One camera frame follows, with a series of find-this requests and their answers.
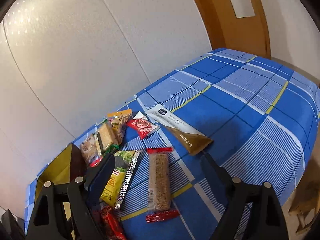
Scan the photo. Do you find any red candy packet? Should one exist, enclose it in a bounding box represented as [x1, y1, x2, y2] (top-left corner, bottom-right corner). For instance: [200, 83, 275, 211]
[100, 206, 126, 240]

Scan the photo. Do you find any yellow green snack packet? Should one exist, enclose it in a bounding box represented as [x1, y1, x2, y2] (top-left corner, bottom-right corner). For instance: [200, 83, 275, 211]
[100, 150, 141, 209]

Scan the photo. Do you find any cracker pack green-ended wrapper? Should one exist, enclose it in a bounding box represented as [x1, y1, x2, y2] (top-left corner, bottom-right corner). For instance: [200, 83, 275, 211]
[94, 119, 119, 155]

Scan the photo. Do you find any grain bar red-ended wrapper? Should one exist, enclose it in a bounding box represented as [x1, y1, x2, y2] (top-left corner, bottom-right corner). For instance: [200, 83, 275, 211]
[146, 147, 180, 223]

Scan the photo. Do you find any orange pumpkin seed bag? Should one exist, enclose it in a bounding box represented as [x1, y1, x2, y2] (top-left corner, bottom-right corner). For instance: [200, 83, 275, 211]
[107, 109, 132, 145]

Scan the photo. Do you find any gold tin box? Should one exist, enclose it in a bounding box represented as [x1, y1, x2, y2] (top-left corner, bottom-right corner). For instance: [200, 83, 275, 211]
[35, 143, 87, 201]

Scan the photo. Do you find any beige rice cracker packet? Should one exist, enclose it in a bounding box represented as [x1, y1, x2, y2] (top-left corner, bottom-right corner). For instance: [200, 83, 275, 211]
[80, 134, 98, 165]

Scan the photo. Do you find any white brown long sachet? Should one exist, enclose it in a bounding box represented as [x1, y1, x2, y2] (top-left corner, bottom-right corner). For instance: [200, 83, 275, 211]
[145, 104, 213, 155]

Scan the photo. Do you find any red white snack packet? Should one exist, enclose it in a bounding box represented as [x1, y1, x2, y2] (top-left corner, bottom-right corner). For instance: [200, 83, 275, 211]
[126, 111, 160, 140]

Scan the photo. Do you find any wooden door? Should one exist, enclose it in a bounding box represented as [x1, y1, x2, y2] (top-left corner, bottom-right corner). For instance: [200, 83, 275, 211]
[194, 0, 271, 59]

